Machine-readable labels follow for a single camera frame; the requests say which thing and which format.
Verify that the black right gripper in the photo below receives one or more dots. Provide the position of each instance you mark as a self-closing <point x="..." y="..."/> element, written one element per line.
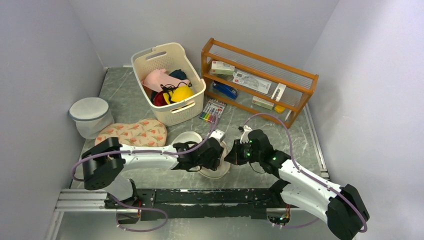
<point x="235" y="153"/>

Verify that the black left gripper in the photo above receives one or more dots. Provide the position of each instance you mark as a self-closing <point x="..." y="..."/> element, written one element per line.
<point x="213" y="164"/>

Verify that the white mesh laundry bag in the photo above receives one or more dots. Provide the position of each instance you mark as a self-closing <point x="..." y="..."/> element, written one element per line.
<point x="223" y="167"/>

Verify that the yellow bra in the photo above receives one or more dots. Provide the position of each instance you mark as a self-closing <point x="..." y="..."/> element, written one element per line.
<point x="174" y="94"/>

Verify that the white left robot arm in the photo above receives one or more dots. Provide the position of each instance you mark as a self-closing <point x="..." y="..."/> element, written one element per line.
<point x="103" y="164"/>

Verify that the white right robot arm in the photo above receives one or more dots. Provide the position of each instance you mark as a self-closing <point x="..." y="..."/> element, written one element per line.
<point x="340" y="207"/>

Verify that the floral pink bra bag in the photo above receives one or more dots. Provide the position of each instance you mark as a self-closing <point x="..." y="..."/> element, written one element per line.
<point x="147" y="132"/>

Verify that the cream plastic laundry basket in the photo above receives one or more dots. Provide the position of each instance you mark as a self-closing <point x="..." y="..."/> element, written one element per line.
<point x="169" y="56"/>

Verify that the pack of coloured markers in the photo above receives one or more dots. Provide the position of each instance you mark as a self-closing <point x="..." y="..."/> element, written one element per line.
<point x="213" y="111"/>

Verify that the green white box lower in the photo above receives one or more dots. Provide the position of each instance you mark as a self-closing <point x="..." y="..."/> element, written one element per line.
<point x="262" y="103"/>

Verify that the green white box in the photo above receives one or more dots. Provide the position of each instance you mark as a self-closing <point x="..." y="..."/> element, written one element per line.
<point x="262" y="103"/>
<point x="221" y="68"/>

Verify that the blue stapler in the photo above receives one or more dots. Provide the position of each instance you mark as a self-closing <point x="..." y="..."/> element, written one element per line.
<point x="227" y="90"/>

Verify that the yellow small block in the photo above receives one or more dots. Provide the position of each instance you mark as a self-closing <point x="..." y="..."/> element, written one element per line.
<point x="279" y="109"/>

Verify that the white pen on shelf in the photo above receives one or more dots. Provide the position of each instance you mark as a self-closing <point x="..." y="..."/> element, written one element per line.
<point x="288" y="115"/>

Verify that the red garment in basket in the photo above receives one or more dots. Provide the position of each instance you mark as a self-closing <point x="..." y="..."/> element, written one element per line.
<point x="159" y="100"/>

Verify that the orange wooden shelf rack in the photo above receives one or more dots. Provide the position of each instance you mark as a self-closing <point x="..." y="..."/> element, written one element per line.
<point x="300" y="84"/>

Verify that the clear blister pack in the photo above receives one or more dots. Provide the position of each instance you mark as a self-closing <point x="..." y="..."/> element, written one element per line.
<point x="251" y="81"/>

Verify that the dark blue garment in basket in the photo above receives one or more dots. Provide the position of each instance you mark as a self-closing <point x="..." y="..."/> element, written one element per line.
<point x="178" y="74"/>

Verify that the green white box upper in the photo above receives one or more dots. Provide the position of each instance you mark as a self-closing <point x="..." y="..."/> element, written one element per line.
<point x="221" y="68"/>

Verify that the pink cloth in basket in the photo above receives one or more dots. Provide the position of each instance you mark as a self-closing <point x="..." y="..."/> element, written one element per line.
<point x="158" y="77"/>

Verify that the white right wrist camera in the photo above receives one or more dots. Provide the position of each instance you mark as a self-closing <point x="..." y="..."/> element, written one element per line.
<point x="245" y="130"/>

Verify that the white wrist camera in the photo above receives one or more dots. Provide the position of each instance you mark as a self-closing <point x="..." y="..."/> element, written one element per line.
<point x="218" y="135"/>
<point x="245" y="130"/>

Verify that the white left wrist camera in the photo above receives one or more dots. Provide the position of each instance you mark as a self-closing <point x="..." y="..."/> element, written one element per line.
<point x="218" y="135"/>

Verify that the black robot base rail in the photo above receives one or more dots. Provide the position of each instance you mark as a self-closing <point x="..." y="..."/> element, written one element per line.
<point x="154" y="204"/>

